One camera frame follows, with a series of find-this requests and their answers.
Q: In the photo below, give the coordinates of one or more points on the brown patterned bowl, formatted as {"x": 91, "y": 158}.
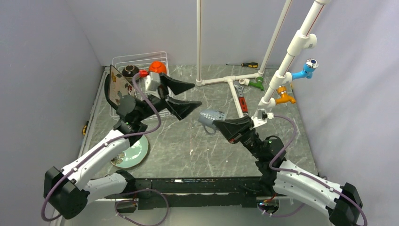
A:
{"x": 129, "y": 71}

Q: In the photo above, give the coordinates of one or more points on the teal square plate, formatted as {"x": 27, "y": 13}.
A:
{"x": 107, "y": 86}

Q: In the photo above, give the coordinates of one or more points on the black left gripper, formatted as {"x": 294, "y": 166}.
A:
{"x": 180, "y": 108}

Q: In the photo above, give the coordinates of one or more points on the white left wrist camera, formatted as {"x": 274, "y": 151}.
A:
{"x": 151, "y": 80}

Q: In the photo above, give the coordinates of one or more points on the light green round plate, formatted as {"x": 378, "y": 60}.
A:
{"x": 132, "y": 156}

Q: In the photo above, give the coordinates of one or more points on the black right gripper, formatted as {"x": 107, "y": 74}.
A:
{"x": 232, "y": 129}

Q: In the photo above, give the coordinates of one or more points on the beige floral square plate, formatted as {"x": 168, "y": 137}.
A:
{"x": 119, "y": 86}

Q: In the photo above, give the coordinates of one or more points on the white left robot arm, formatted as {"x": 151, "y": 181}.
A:
{"x": 70, "y": 189}

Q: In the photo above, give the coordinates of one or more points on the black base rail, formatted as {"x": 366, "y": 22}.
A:
{"x": 245, "y": 192}

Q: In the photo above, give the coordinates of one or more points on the black yellow screwdriver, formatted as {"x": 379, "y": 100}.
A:
{"x": 250, "y": 64}
{"x": 85, "y": 127}

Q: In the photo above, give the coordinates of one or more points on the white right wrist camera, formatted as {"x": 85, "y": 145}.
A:
{"x": 260, "y": 117}

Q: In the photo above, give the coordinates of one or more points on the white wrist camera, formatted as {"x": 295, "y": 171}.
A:
{"x": 151, "y": 80}
{"x": 260, "y": 117}

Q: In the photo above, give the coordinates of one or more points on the orange plastic bowl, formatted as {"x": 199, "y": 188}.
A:
{"x": 157, "y": 67}

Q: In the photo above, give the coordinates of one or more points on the red-handled adjustable wrench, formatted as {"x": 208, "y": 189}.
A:
{"x": 239, "y": 90}

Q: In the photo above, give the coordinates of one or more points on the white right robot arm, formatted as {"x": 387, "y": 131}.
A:
{"x": 341, "y": 204}

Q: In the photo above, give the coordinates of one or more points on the green plastic faucet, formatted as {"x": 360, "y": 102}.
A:
{"x": 258, "y": 83}

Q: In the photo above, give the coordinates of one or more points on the orange plastic faucet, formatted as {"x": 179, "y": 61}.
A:
{"x": 284, "y": 97}

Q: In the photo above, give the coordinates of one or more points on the blue plastic faucet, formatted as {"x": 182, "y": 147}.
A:
{"x": 308, "y": 68}

